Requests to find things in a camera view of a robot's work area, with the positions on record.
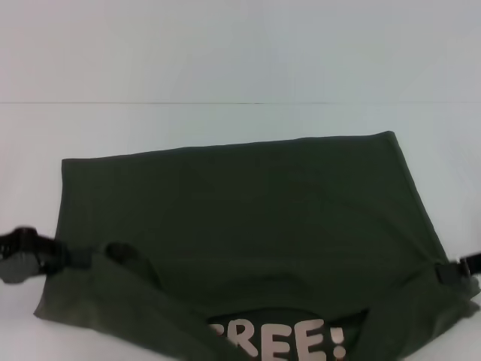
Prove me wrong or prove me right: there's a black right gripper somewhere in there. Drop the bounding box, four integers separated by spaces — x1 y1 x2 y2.
434 253 481 285

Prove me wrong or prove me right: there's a dark green shirt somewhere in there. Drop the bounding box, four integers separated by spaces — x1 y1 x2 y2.
32 129 481 361

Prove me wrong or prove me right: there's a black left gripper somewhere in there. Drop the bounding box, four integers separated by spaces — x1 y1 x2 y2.
0 226 94 285

